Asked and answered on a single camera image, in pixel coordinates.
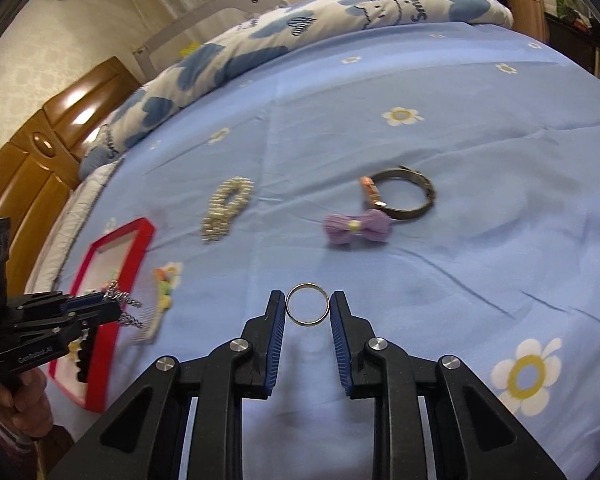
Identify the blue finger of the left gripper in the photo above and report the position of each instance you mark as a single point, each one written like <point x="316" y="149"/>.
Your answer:
<point x="93" y="299"/>

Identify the brown strap wristwatch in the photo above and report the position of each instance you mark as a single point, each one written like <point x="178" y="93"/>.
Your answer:
<point x="402" y="193"/>

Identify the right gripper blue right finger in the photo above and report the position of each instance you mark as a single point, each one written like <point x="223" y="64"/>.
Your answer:
<point x="339" y="336"/>

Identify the clear hair comb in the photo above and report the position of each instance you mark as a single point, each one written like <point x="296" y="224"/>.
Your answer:
<point x="165" y="279"/>

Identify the wooden headboard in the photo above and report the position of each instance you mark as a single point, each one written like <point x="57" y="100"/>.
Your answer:
<point x="39" y="164"/>

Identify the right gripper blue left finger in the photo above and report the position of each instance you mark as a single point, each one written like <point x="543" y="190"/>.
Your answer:
<point x="275" y="324"/>

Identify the blue floral bedsheet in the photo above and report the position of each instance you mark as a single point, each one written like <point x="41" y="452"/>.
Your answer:
<point x="445" y="177"/>

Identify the red shallow box tray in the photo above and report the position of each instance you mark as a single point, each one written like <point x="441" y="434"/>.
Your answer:
<point x="110" y="266"/>

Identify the purple bow hair clip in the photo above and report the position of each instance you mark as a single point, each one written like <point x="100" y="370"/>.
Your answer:
<point x="372" y="225"/>

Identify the black scrunchie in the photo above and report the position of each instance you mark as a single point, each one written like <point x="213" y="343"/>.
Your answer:
<point x="83" y="359"/>

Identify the cluttered dark side table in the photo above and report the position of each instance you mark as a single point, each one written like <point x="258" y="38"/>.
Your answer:
<point x="580" y="44"/>

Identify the person's left hand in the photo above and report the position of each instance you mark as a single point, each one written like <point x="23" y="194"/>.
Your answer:
<point x="27" y="412"/>

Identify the blue heart patterned duvet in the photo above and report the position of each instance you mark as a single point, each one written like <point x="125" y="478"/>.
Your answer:
<point x="258" y="41"/>

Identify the yellow hair claw clip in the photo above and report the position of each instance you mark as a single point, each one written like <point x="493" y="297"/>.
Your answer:
<point x="73" y="350"/>

